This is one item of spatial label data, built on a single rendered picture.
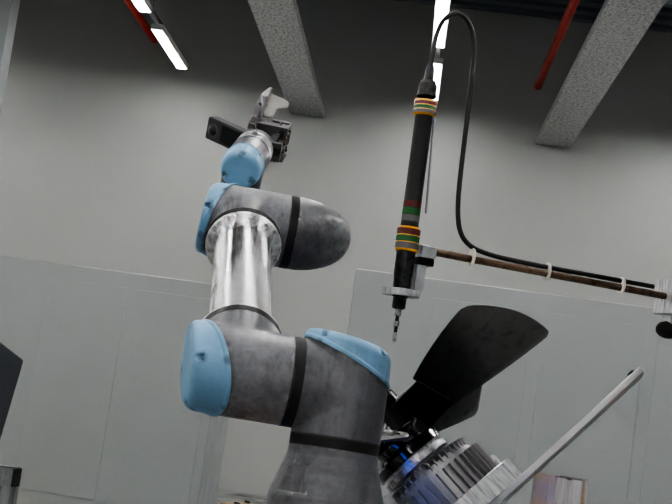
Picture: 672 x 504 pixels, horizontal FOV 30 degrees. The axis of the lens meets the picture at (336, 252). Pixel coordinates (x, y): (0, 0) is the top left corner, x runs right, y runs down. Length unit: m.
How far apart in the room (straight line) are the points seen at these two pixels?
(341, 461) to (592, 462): 6.40
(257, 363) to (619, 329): 6.49
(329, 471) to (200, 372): 0.20
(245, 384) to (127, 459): 8.07
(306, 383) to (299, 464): 0.10
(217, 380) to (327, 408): 0.14
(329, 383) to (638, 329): 6.48
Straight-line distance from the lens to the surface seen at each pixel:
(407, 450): 2.30
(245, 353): 1.56
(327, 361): 1.58
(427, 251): 2.30
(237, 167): 2.29
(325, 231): 1.95
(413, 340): 7.86
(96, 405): 9.66
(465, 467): 2.27
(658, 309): 2.60
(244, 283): 1.72
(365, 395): 1.58
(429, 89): 2.34
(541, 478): 2.43
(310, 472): 1.56
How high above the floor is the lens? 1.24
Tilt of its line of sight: 6 degrees up
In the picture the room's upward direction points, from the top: 8 degrees clockwise
